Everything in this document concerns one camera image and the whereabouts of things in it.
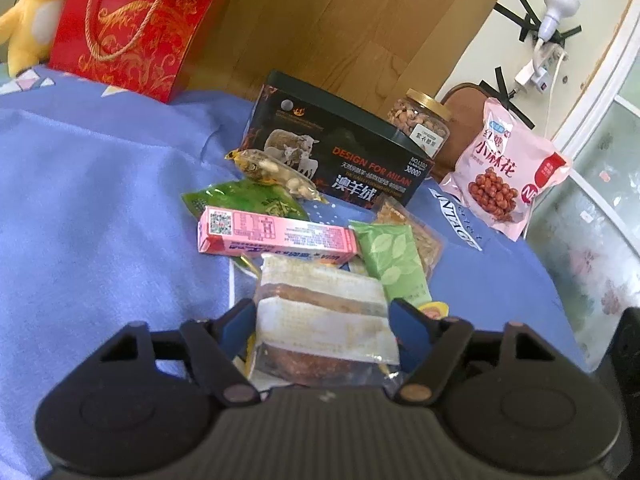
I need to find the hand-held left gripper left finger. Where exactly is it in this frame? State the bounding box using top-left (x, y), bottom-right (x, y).
top-left (100, 299), bottom-right (261, 407)

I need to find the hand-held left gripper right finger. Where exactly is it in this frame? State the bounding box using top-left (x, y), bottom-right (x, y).
top-left (389, 297), bottom-right (549, 407)

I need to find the clear cake slice packet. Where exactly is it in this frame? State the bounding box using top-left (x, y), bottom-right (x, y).
top-left (247, 252), bottom-right (402, 387)

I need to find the yellow snack packet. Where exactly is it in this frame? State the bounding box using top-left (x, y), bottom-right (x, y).
top-left (417, 301), bottom-right (451, 322)

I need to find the light green leaf packet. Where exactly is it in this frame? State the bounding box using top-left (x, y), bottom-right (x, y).
top-left (347, 220), bottom-right (434, 309)

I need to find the clear brown cracker packet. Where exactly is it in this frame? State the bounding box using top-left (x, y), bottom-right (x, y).
top-left (372, 195), bottom-right (445, 281)

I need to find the pink carton box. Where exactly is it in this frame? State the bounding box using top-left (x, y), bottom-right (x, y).
top-left (196, 205), bottom-right (360, 267)

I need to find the dark green snack packet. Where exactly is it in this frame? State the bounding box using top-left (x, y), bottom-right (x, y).
top-left (181, 180), bottom-right (311, 222)

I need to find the clear mixed nut packet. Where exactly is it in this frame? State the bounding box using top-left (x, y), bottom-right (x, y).
top-left (224, 147), bottom-right (331, 206)

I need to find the blue blanket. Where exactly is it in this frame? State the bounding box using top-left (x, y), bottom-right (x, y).
top-left (0, 67), bottom-right (592, 480)

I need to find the dark box with sheep print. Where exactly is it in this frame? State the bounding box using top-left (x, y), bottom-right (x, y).
top-left (240, 70), bottom-right (437, 209)

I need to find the pink snack bag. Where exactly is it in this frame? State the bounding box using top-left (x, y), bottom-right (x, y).
top-left (440, 97), bottom-right (574, 244)

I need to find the white framed glass door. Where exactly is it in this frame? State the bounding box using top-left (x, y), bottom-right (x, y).
top-left (520, 30), bottom-right (640, 372)

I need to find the clear nut jar gold lid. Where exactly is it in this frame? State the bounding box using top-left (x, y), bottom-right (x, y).
top-left (386, 88), bottom-right (451, 162)

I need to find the brown chair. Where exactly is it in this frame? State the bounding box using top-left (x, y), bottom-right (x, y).
top-left (430, 82), bottom-right (556, 184)

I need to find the black tape cross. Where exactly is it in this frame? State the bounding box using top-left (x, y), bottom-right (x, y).
top-left (494, 0), bottom-right (584, 44)
top-left (479, 66), bottom-right (537, 132)

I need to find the red gift bag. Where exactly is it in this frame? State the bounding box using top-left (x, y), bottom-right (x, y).
top-left (48, 0), bottom-right (242, 106)

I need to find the white power strip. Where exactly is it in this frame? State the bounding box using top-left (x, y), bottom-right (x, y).
top-left (515, 42), bottom-right (569, 97)

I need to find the wooden board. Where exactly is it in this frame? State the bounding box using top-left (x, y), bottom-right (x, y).
top-left (185, 0), bottom-right (516, 126)

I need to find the patterned bed sheet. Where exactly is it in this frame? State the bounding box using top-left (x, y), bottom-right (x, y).
top-left (0, 62), bottom-right (126, 99)

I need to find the white plug-in lamp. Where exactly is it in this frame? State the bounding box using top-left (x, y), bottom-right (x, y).
top-left (531, 0), bottom-right (582, 61)

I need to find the yellow plush toy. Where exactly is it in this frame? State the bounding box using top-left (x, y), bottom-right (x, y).
top-left (0, 0), bottom-right (81, 79)

